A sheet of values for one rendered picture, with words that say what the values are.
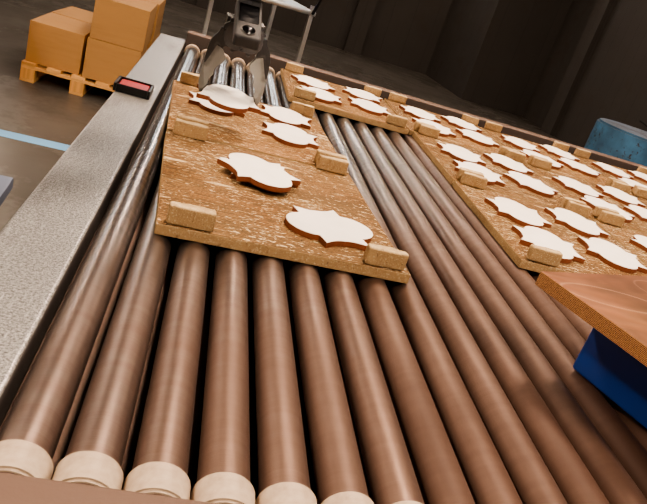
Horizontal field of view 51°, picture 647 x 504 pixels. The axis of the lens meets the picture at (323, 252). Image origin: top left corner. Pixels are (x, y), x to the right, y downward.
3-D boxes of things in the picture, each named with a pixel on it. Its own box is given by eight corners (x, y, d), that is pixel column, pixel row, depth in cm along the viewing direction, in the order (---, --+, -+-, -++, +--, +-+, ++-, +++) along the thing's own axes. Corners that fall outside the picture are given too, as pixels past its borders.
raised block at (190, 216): (165, 224, 84) (169, 204, 83) (165, 218, 86) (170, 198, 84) (212, 234, 86) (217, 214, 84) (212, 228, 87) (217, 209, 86)
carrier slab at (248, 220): (153, 234, 84) (156, 222, 83) (164, 138, 120) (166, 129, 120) (407, 284, 94) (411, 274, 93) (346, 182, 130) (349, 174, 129)
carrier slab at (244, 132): (165, 136, 121) (167, 128, 121) (172, 86, 158) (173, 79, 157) (346, 180, 131) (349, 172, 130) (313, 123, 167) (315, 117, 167)
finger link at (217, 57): (200, 86, 131) (230, 49, 129) (200, 93, 126) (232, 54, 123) (187, 76, 130) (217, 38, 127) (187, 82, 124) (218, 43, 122)
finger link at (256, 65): (268, 98, 134) (260, 50, 130) (271, 105, 129) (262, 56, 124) (252, 100, 134) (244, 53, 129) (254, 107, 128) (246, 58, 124)
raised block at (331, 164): (316, 169, 126) (320, 155, 125) (314, 166, 127) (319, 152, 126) (346, 176, 127) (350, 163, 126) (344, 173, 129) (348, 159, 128)
